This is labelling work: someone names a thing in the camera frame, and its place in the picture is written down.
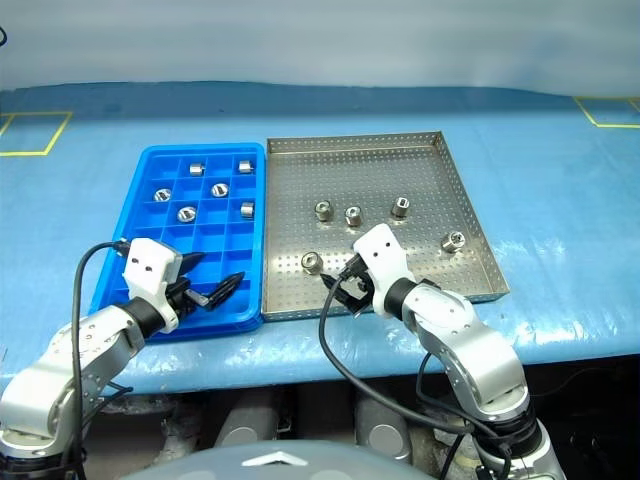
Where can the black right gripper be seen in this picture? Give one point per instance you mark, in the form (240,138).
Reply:
(365,291)

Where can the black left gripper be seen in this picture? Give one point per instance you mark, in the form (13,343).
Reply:
(180,296)

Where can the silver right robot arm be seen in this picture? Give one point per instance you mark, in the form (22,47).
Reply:
(480,360)

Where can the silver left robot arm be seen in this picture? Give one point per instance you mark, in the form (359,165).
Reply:
(60,360)

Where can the blue compartment tray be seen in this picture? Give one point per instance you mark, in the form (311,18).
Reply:
(215,237)

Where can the perforated metal tray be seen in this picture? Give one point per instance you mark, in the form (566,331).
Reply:
(400,170)

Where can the grey rounded cylinder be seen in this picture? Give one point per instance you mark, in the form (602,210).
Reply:
(247,425)
(382,430)

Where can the grey dome with white chevron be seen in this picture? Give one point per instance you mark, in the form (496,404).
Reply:
(225,465)

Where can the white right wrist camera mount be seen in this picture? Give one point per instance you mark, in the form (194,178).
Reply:
(382,260)

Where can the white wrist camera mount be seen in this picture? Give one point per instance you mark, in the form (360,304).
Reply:
(382,260)
(150,280)

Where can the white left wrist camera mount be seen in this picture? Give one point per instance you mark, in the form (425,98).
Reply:
(150,280)

